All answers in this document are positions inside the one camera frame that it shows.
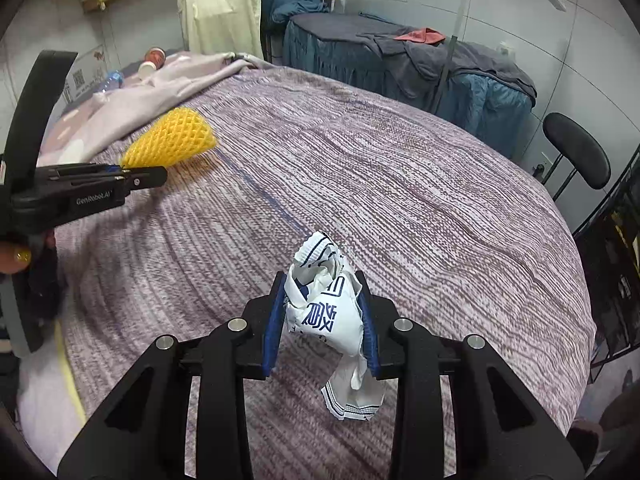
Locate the black mesh drawer cart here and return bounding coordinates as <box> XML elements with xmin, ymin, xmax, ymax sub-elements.
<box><xmin>572</xmin><ymin>145</ymin><xmax>640</xmax><ymax>386</ymax></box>

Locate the clear plastic water bottle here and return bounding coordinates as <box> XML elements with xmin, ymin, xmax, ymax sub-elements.
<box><xmin>92</xmin><ymin>69</ymin><xmax>125</xmax><ymax>96</ymax></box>

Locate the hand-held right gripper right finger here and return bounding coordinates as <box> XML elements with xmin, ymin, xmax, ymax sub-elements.
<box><xmin>352</xmin><ymin>270</ymin><xmax>586</xmax><ymax>480</ymax></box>

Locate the red cloth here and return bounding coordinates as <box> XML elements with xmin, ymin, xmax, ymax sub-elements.
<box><xmin>392</xmin><ymin>29</ymin><xmax>446</xmax><ymax>46</ymax></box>

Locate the yellow foam net sleeve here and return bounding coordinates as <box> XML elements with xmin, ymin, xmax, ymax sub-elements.
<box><xmin>120</xmin><ymin>108</ymin><xmax>219</xmax><ymax>168</ymax></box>

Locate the pale pink blanket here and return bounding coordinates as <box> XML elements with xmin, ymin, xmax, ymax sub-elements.
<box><xmin>42</xmin><ymin>50</ymin><xmax>273</xmax><ymax>161</ymax></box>

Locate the cartoon wall notice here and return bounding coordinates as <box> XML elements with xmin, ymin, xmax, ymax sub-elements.
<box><xmin>65</xmin><ymin>45</ymin><xmax>108</xmax><ymax>106</ymax></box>

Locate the white wrapper blue print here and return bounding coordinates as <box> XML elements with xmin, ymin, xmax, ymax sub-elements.
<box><xmin>285</xmin><ymin>230</ymin><xmax>386</xmax><ymax>422</ymax></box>

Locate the black round stool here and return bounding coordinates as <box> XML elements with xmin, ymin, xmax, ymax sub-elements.
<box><xmin>542</xmin><ymin>112</ymin><xmax>612</xmax><ymax>201</ymax></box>

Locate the purple striped blanket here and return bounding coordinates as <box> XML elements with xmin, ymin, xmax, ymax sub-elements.
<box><xmin>42</xmin><ymin>67</ymin><xmax>598</xmax><ymax>480</ymax></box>

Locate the red and white paper cup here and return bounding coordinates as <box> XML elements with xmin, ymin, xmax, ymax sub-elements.
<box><xmin>138</xmin><ymin>47</ymin><xmax>167</xmax><ymax>80</ymax></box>

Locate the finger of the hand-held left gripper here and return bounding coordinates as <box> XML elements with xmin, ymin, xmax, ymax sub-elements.
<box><xmin>37</xmin><ymin>162</ymin><xmax>168</xmax><ymax>192</ymax></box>

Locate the person's left hand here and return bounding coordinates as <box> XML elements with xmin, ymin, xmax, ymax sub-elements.
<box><xmin>0</xmin><ymin>241</ymin><xmax>32</xmax><ymax>275</ymax></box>

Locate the cream hanging garment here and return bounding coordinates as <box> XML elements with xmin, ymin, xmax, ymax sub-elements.
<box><xmin>178</xmin><ymin>0</ymin><xmax>266</xmax><ymax>58</ymax></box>

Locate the massage bed with blue cover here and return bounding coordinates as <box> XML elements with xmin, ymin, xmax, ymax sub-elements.
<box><xmin>282</xmin><ymin>12</ymin><xmax>538</xmax><ymax>158</ymax></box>

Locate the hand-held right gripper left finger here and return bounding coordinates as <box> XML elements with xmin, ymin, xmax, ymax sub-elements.
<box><xmin>57</xmin><ymin>270</ymin><xmax>288</xmax><ymax>480</ymax></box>

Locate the grey blanket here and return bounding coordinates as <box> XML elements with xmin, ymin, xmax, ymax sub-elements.
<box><xmin>357</xmin><ymin>30</ymin><xmax>538</xmax><ymax>101</ymax></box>

